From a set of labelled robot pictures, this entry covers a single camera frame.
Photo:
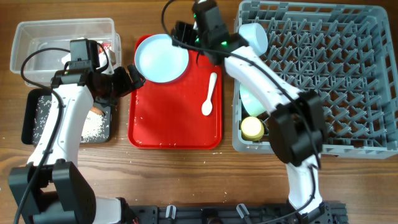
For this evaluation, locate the red snack wrapper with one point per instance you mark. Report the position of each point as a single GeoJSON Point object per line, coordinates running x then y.
{"type": "Point", "coordinates": [105, 49]}

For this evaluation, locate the white plastic spoon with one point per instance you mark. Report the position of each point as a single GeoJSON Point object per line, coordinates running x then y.
{"type": "Point", "coordinates": [207, 104]}

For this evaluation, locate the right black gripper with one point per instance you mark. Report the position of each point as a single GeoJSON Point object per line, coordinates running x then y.
{"type": "Point", "coordinates": [183, 33]}

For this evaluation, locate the white rice pile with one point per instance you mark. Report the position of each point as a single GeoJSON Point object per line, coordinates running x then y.
{"type": "Point", "coordinates": [96, 128]}

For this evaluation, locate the black waste tray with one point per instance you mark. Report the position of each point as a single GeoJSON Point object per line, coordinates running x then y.
{"type": "Point", "coordinates": [32, 100]}

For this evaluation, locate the red serving tray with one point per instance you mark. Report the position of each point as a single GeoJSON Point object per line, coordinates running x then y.
{"type": "Point", "coordinates": [168, 116]}

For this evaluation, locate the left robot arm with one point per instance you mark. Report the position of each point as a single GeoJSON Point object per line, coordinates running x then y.
{"type": "Point", "coordinates": [50, 188]}

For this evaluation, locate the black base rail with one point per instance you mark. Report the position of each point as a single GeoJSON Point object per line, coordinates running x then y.
{"type": "Point", "coordinates": [328, 213]}

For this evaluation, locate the mint green bowl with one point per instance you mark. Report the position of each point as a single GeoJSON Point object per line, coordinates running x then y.
{"type": "Point", "coordinates": [251, 104]}

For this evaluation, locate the large light blue plate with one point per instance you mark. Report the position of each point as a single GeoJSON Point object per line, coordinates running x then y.
{"type": "Point", "coordinates": [159, 61]}

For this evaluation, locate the yellow plastic cup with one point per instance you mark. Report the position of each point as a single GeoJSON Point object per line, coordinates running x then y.
{"type": "Point", "coordinates": [252, 129]}

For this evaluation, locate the grey dishwasher rack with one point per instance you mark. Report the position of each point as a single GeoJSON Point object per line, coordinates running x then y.
{"type": "Point", "coordinates": [343, 52]}

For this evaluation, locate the white napkin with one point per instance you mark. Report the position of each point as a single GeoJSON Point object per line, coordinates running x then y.
{"type": "Point", "coordinates": [66, 58]}

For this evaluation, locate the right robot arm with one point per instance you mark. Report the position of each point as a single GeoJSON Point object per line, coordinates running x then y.
{"type": "Point", "coordinates": [297, 127]}

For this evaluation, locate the light blue rice bowl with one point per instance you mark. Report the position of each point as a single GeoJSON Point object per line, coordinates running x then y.
{"type": "Point", "coordinates": [256, 35]}

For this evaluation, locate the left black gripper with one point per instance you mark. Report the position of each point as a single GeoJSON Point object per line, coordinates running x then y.
{"type": "Point", "coordinates": [125, 86]}

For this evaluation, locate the brown bread stick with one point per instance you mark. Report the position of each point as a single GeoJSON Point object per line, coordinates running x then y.
{"type": "Point", "coordinates": [97, 111]}

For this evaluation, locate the clear plastic bin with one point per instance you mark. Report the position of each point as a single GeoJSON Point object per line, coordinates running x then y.
{"type": "Point", "coordinates": [32, 36]}

